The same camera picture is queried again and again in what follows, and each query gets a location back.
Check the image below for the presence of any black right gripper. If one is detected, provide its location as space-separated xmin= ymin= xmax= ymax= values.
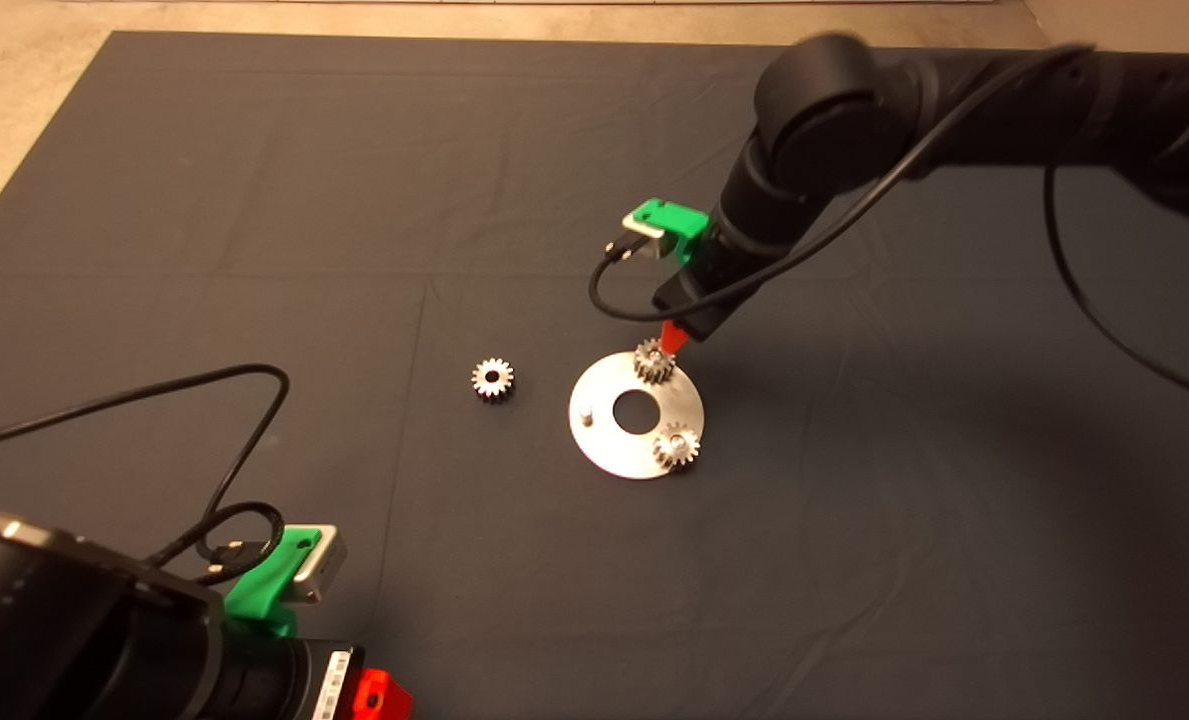
xmin=652 ymin=245 xmax=755 ymax=356

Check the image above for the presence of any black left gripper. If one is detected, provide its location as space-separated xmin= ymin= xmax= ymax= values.
xmin=224 ymin=635 xmax=417 ymax=720

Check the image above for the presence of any small steel planetary gear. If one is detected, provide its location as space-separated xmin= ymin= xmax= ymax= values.
xmin=471 ymin=358 xmax=516 ymax=405
xmin=634 ymin=338 xmax=677 ymax=385
xmin=652 ymin=422 xmax=703 ymax=469

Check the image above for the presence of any round metal carrier plate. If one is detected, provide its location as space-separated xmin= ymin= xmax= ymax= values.
xmin=567 ymin=350 xmax=706 ymax=481

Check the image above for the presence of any dark grey table cloth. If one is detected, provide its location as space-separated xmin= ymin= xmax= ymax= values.
xmin=0 ymin=33 xmax=1189 ymax=720

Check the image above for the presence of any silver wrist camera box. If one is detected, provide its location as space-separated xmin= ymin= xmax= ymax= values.
xmin=289 ymin=525 xmax=347 ymax=604
xmin=622 ymin=215 xmax=675 ymax=261

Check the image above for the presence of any black camera cable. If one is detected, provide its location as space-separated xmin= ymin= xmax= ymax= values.
xmin=589 ymin=42 xmax=1189 ymax=409
xmin=0 ymin=363 xmax=293 ymax=586

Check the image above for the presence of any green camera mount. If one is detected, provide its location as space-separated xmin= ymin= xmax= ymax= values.
xmin=226 ymin=525 xmax=323 ymax=636
xmin=632 ymin=198 xmax=710 ymax=266

